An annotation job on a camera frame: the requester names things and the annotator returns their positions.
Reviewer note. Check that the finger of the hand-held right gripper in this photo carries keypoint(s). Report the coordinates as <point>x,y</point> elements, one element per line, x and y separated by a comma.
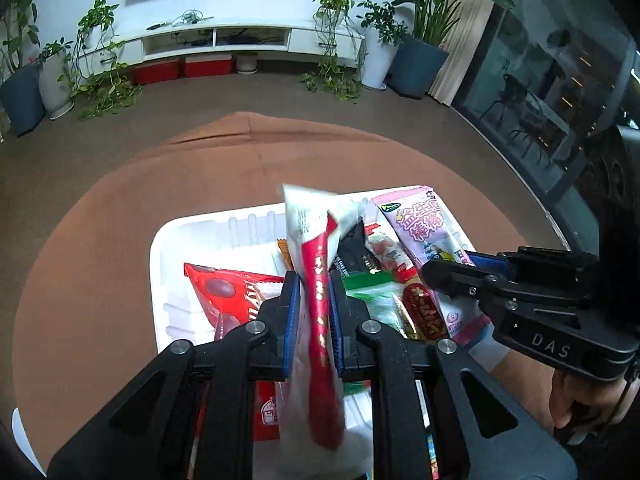
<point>492,261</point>
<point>450,275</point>

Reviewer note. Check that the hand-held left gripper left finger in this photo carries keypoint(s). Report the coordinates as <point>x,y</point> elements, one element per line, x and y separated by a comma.
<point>291,325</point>

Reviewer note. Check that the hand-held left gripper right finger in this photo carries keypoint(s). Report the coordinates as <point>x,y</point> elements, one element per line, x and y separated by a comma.
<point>336,325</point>

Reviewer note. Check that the gold packet with red oval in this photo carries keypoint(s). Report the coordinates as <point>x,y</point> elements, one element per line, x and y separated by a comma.
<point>425,310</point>

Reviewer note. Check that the green and red snack packet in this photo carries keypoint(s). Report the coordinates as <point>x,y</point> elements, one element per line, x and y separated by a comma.
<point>380,300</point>

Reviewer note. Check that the pink snack packet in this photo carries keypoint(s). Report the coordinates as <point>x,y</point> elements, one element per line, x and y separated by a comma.
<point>425,230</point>

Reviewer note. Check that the orange snack packet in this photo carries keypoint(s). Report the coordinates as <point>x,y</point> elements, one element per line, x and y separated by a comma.
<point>286,255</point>

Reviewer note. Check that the large red snack packet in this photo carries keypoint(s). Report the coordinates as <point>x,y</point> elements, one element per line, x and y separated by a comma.
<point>225,290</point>

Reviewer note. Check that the long black snack packet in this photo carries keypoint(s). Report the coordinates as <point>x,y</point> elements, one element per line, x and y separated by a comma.
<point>352,250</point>

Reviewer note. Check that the white bag snack packet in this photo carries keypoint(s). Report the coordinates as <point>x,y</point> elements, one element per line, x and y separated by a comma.
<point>305,220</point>

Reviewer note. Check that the white plastic tray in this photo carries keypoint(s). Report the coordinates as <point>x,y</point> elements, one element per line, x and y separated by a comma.
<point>200,240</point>

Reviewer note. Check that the person's right hand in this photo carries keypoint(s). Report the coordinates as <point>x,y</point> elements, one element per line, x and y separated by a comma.
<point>590,405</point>

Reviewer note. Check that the black patio chair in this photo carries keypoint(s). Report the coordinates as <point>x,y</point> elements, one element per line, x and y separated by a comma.
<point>515,90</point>

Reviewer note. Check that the large-leaf plant in dark pot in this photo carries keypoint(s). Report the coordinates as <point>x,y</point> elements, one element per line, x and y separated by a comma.
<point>417,67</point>

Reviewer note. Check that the leafy plant in white pot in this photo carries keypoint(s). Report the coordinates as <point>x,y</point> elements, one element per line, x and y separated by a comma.
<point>377,65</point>

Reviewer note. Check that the beige curtain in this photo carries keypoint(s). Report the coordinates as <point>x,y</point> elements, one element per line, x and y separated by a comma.
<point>460,35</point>

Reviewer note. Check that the glass sliding door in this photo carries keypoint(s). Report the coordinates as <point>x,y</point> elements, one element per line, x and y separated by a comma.
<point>550,35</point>

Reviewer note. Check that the small white pot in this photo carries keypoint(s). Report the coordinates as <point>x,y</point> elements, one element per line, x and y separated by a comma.
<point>246,64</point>

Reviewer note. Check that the red storage box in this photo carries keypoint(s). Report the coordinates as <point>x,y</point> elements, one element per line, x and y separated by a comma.
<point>156,71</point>
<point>207,66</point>

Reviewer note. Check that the trailing pothos plant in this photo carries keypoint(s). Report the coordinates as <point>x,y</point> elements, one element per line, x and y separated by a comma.
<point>330,10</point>
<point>100,25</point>

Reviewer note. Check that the white television cabinet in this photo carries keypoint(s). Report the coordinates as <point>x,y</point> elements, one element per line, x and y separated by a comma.
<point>250,35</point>

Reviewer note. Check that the black remote control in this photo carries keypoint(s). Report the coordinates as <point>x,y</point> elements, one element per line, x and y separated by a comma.
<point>156,26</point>

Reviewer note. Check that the small plant in grey pot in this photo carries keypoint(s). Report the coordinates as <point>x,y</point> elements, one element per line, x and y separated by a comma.
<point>55,90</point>

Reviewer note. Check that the tall plant in dark pot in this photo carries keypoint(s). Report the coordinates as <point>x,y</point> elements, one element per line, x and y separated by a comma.
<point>22,100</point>

